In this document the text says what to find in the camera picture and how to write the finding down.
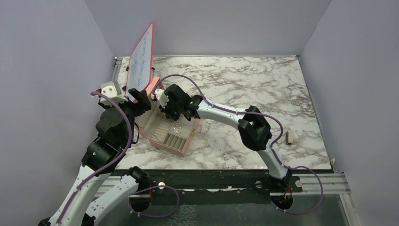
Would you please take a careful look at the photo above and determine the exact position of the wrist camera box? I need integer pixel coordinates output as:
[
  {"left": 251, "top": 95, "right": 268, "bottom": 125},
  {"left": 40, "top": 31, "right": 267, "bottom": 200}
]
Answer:
[
  {"left": 95, "top": 81, "right": 128, "bottom": 104},
  {"left": 151, "top": 89, "right": 169, "bottom": 108}
]

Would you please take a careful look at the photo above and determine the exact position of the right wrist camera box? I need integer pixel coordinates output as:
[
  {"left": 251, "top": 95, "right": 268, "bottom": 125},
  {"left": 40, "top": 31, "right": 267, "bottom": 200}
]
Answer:
[{"left": 151, "top": 89, "right": 169, "bottom": 108}]

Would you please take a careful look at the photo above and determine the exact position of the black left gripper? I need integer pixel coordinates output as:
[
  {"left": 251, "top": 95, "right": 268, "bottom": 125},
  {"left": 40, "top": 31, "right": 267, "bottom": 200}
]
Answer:
[{"left": 101, "top": 88, "right": 152, "bottom": 145}]

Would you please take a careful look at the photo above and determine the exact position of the small beige block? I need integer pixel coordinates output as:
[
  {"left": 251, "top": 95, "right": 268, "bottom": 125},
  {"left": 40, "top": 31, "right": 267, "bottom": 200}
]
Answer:
[{"left": 286, "top": 130, "right": 295, "bottom": 145}]

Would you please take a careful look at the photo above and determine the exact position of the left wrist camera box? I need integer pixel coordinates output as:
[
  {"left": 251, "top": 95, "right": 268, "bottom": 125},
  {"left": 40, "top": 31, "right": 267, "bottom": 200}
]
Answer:
[{"left": 95, "top": 81, "right": 128, "bottom": 104}]

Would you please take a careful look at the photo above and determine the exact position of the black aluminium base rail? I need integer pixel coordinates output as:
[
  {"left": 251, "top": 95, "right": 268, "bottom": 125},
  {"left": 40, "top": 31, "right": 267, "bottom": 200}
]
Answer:
[{"left": 125, "top": 169, "right": 351, "bottom": 206}]

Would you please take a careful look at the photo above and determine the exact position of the crystal drop earring upper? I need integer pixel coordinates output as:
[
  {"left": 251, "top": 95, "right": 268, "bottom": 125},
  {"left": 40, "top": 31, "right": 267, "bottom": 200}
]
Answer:
[{"left": 173, "top": 123, "right": 183, "bottom": 134}]

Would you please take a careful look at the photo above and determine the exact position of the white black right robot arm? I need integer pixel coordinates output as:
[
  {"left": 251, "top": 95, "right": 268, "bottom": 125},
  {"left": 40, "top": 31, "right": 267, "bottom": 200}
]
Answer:
[{"left": 151, "top": 84, "right": 292, "bottom": 192}]

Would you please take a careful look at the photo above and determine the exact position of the pink jewelry box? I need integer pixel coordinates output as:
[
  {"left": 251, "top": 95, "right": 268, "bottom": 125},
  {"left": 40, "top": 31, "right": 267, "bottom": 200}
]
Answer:
[{"left": 135, "top": 77, "right": 200, "bottom": 157}]

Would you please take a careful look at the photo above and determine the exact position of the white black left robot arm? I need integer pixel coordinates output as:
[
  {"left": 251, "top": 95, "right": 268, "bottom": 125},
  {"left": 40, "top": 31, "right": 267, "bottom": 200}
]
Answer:
[{"left": 39, "top": 88, "right": 152, "bottom": 226}]

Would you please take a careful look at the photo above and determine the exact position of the pink framed whiteboard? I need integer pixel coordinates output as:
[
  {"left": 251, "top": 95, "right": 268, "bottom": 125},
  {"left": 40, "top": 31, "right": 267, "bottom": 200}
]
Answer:
[{"left": 126, "top": 23, "right": 154, "bottom": 101}]

